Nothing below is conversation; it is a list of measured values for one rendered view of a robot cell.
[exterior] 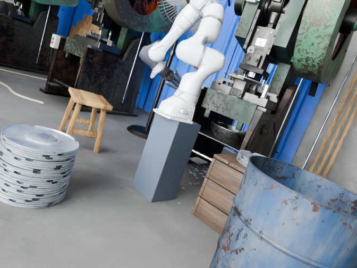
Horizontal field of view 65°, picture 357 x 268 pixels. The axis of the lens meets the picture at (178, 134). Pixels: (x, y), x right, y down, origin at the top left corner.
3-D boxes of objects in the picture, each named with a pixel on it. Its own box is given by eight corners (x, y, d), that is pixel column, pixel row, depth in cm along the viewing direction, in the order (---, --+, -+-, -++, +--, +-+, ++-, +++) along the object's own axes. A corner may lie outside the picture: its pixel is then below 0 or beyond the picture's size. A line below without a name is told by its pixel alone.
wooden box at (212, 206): (253, 259, 127) (283, 191, 120) (190, 213, 149) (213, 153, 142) (282, 237, 158) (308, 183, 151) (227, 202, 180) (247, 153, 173)
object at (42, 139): (90, 155, 116) (90, 153, 115) (11, 152, 95) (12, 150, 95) (63, 130, 135) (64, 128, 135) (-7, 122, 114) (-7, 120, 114)
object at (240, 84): (237, 97, 186) (245, 77, 183) (219, 90, 193) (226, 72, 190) (249, 101, 207) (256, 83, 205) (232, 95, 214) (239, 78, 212)
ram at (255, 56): (259, 67, 196) (275, 25, 190) (240, 62, 203) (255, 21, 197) (265, 72, 210) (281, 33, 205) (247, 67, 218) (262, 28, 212)
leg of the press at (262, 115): (234, 203, 185) (289, 70, 167) (219, 194, 190) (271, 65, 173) (269, 183, 263) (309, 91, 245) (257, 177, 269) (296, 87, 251)
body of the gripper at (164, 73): (160, 73, 180) (171, 82, 183) (168, 63, 182) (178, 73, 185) (156, 75, 187) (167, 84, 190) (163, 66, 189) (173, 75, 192)
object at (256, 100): (264, 107, 191) (268, 99, 190) (209, 88, 213) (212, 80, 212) (275, 111, 217) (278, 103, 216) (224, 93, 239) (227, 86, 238)
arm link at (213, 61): (212, 101, 142) (230, 53, 137) (177, 89, 141) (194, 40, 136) (210, 99, 153) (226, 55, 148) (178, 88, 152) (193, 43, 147)
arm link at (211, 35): (224, 21, 141) (189, 8, 140) (210, 65, 137) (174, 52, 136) (219, 32, 152) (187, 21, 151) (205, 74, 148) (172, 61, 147)
